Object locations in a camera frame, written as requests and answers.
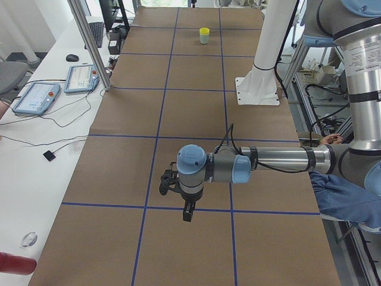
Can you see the red cylinder bottle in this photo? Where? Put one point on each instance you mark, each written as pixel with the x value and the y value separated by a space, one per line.
pixel 18 265

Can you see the person in blue clothes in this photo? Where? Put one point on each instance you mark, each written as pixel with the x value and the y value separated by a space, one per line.
pixel 342 200

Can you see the green plastic cup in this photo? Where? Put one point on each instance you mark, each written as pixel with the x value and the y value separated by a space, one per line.
pixel 204 38

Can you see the black computer monitor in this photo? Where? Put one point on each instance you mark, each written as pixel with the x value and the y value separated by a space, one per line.
pixel 110 10

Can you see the clear tape roll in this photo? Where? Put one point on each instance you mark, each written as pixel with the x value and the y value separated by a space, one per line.
pixel 29 240

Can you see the small black square pad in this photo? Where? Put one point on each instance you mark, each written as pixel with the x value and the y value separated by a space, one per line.
pixel 49 155

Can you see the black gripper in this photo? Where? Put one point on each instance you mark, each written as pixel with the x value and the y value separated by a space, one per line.
pixel 190 197

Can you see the black box with label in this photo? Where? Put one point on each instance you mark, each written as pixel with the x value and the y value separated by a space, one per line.
pixel 114 44

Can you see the aluminium frame post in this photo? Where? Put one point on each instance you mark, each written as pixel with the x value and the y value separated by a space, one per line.
pixel 81 21

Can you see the black computer keyboard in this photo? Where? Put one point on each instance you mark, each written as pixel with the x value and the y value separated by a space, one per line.
pixel 97 31

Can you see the near teach pendant tablet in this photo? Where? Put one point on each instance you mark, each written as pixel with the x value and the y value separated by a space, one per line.
pixel 37 98

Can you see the yellow plastic cup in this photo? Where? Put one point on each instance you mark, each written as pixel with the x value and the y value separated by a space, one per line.
pixel 204 31

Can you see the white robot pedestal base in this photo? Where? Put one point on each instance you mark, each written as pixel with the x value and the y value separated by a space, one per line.
pixel 259 86

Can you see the brown table mat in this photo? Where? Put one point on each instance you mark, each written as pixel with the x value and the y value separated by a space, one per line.
pixel 173 98

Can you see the black computer mouse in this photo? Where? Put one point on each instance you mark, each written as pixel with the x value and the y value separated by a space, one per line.
pixel 72 58

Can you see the far teach pendant tablet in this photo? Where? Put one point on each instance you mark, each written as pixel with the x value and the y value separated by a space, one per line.
pixel 82 78

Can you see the teach pendant tablet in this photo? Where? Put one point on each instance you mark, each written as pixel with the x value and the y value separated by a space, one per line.
pixel 82 78
pixel 37 98

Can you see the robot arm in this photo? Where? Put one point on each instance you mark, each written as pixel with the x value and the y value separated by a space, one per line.
pixel 345 177

